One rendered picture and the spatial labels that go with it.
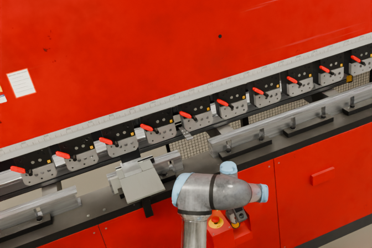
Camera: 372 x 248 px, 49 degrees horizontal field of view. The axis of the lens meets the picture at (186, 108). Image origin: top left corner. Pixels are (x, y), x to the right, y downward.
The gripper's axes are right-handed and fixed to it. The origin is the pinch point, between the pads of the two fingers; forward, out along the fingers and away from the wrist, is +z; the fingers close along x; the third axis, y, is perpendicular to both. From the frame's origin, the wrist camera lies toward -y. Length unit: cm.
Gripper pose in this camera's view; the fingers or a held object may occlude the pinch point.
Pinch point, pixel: (236, 222)
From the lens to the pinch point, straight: 204.5
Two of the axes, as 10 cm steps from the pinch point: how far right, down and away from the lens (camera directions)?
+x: -9.1, 3.2, -2.5
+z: 1.4, 8.3, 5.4
